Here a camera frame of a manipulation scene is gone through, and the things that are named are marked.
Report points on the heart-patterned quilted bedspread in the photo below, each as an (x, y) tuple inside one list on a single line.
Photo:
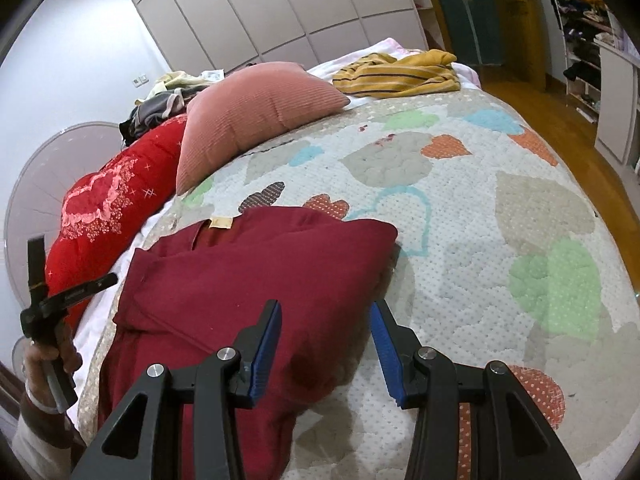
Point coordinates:
[(475, 220)]

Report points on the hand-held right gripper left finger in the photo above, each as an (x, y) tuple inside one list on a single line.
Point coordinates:
[(262, 355)]

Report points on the pile of mixed clothes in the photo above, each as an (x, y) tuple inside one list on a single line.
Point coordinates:
[(160, 100)]

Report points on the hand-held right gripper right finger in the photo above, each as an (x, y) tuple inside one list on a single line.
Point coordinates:
[(387, 350)]

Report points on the pink ribbed pillow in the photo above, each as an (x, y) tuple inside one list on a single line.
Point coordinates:
[(255, 115)]

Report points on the white panelled wardrobe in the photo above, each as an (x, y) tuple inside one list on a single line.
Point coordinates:
[(280, 5)]

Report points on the red embroidered quilt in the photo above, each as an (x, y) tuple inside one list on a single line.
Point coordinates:
[(105, 210)]

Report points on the open rack with clothes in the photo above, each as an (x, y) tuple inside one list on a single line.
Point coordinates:
[(580, 35)]

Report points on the person's left hand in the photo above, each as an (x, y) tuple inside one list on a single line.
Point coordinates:
[(42, 360)]

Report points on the teal door with yellow frame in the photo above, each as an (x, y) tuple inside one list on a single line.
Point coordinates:
[(475, 10)]

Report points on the round pale headboard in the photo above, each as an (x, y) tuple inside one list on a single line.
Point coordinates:
[(45, 170)]

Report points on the white wall switch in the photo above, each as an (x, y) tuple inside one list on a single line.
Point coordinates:
[(140, 80)]

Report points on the dark red garment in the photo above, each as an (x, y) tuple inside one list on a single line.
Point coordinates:
[(240, 280)]

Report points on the person's left forearm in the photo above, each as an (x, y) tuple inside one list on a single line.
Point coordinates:
[(35, 430)]

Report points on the yellow striped garment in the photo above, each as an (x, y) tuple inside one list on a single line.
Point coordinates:
[(400, 75)]

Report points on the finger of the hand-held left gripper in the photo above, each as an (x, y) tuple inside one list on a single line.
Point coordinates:
[(82, 287), (36, 265)]

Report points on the white bed sheet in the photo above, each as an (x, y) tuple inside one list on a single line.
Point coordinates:
[(100, 320)]

